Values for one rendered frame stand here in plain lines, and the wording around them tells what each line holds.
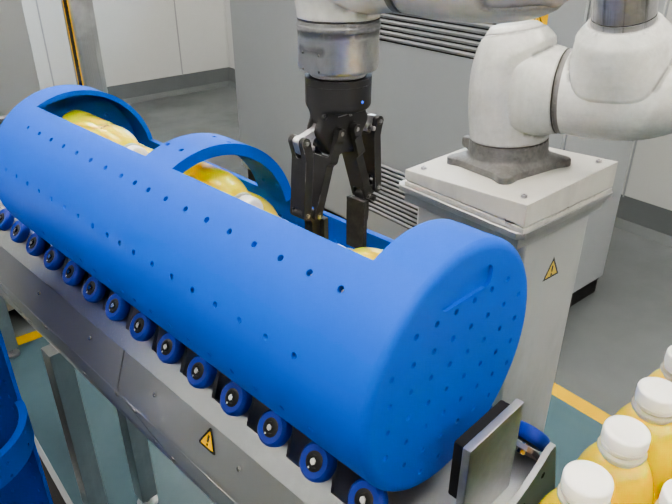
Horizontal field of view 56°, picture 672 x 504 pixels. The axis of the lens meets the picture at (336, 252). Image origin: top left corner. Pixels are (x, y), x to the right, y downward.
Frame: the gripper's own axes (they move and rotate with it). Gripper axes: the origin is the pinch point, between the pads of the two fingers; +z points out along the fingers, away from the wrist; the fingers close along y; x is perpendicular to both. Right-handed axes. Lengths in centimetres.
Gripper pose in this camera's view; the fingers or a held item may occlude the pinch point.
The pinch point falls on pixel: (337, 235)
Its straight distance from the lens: 80.7
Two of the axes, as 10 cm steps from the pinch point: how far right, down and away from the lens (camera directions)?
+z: 0.0, 8.8, 4.7
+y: -7.0, 3.3, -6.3
